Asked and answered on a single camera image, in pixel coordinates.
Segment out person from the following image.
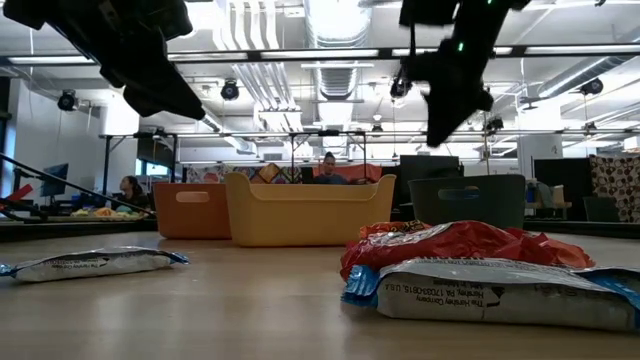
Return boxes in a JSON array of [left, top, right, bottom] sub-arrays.
[[313, 151, 369, 186], [113, 174, 151, 211]]

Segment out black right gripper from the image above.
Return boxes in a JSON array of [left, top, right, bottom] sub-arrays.
[[398, 0, 531, 149]]

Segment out orange plastic bin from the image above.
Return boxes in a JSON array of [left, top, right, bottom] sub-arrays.
[[152, 181, 234, 240]]

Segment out black screen panel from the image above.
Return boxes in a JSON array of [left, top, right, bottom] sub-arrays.
[[398, 154, 464, 206], [532, 157, 594, 201]]

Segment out teal plastic bin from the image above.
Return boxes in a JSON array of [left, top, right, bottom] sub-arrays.
[[407, 173, 527, 230]]

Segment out red candy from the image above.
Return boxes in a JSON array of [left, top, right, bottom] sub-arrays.
[[339, 223, 506, 282], [439, 220, 556, 266]]

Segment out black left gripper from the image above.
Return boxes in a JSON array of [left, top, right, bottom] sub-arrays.
[[2, 0, 207, 121]]

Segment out blue and white candy bar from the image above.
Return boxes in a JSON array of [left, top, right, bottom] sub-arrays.
[[341, 257, 640, 335], [0, 245, 191, 284]]

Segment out black computer monitor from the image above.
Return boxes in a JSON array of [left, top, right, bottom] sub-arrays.
[[40, 162, 70, 199]]

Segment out black aluminium rig frame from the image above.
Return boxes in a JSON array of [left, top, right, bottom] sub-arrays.
[[0, 45, 640, 242]]

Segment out yellow plastic bin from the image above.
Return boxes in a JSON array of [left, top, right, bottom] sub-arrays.
[[223, 172, 397, 248]]

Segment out orange candy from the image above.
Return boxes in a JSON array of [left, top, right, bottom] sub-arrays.
[[358, 219, 597, 270]]

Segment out silver ventilation duct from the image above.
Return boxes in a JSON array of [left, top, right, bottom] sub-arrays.
[[537, 54, 640, 99], [302, 0, 374, 101]]

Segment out colourful patchwork quilt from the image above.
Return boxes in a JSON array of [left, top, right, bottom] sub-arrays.
[[184, 162, 321, 185]]

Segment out brown dotted cloth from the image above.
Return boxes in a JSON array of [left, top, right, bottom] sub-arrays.
[[588, 154, 640, 224]]

